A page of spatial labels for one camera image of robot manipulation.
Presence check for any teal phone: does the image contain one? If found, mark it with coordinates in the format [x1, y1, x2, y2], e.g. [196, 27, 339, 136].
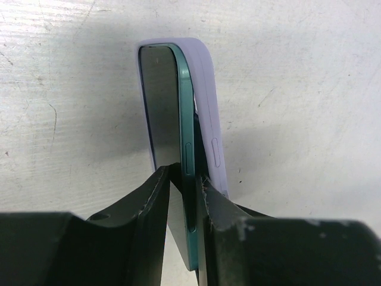
[138, 43, 198, 271]

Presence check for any lavender phone case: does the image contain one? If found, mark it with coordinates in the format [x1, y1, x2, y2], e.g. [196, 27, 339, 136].
[135, 38, 229, 197]

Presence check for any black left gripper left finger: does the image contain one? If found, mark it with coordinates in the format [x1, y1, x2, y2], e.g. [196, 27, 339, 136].
[1, 166, 170, 285]

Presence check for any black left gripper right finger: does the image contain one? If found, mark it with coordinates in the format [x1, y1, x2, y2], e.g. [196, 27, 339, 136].
[196, 177, 380, 285]

